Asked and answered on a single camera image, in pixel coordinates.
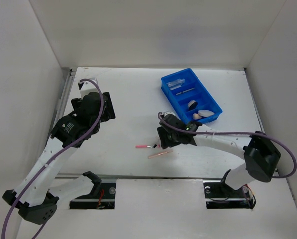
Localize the peach concealer stick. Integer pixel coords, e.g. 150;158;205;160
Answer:
148;150;173;159

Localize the beige makeup sponge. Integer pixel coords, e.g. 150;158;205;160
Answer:
192;113;202;120

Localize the black round compact jar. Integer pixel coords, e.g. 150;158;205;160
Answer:
187;100;198;111

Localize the beige round powder puff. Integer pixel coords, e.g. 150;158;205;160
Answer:
198;109;214;117

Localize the grey eyeliner pencil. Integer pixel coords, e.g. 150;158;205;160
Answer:
175;87;195;95

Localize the clear plastic bottle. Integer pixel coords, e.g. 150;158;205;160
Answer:
167;78;185;91

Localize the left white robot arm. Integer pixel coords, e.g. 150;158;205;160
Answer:
3;78;116;225

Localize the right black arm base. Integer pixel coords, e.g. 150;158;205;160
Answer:
203;180;257;210

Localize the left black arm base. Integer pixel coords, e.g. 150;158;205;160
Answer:
69;178;117;210

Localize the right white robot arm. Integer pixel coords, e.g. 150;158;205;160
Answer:
157;112;281;196

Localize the blue plastic organizer bin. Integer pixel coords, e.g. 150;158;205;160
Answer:
161;68;222;124

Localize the metal side rail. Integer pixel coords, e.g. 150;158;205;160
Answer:
43;67;77;146

